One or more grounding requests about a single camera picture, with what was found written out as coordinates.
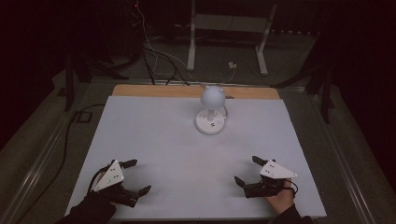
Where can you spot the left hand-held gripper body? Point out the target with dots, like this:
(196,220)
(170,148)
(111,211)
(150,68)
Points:
(110,178)

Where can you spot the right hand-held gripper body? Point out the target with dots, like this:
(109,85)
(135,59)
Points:
(275,170)

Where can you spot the white desk lamp round shade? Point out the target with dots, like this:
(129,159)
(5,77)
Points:
(212,97)

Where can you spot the person's left hand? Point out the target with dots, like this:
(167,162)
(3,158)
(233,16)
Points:
(99,178)

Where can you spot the person's right hand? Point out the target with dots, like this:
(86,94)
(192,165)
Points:
(282,201)

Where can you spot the white table cover sheet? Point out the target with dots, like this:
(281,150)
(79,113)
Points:
(174,155)

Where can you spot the black square floor plate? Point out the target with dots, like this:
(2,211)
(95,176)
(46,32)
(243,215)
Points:
(83,117)

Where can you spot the black metal stand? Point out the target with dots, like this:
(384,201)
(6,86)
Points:
(70,81)
(323,84)

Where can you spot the white power plug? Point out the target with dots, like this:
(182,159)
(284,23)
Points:
(232,65)

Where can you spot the white metal stand frame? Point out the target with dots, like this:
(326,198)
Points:
(230,23)

